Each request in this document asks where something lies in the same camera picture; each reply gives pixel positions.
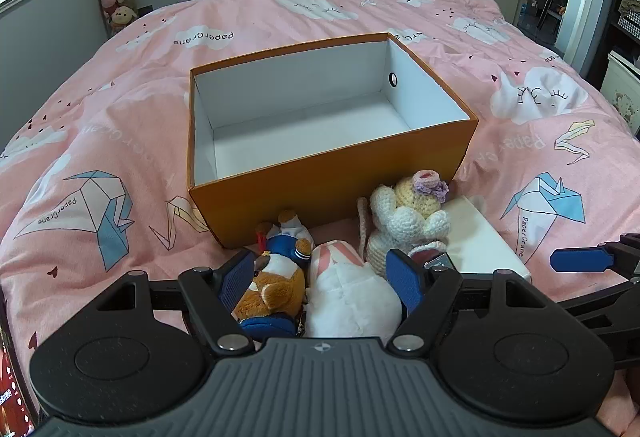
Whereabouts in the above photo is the white long box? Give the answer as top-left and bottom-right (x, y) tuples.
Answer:
(432, 194), (532, 285)

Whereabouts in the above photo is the orange cardboard box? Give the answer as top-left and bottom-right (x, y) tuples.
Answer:
(187, 32), (480, 250)

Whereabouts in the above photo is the red printed sheet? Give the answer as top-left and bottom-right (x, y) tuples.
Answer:
(0, 312), (38, 437)

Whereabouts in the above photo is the dark chair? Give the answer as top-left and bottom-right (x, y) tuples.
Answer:
(537, 0), (571, 32)

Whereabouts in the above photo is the cream crochet bunny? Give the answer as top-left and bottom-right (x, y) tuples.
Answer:
(356, 170), (451, 278)

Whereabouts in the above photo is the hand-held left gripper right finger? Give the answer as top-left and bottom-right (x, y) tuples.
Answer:
(385, 247), (548, 354)

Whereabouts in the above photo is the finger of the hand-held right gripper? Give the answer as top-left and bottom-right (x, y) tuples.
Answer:
(549, 232), (640, 279)
(552, 279), (640, 343)

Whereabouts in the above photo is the white cabinet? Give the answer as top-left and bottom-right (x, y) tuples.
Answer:
(600, 51), (640, 138)

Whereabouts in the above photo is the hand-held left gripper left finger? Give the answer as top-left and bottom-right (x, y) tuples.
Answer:
(95, 249), (258, 354)

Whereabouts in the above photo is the brown hamster plush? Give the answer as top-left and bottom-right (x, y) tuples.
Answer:
(232, 211), (315, 343)

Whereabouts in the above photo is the white rabbit plush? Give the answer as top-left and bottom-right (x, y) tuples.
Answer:
(304, 239), (403, 338)

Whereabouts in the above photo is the dark shelf unit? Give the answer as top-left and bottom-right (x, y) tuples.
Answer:
(607, 0), (640, 68)

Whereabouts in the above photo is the pink printed blanket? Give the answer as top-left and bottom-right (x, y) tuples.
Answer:
(0, 0), (640, 437)

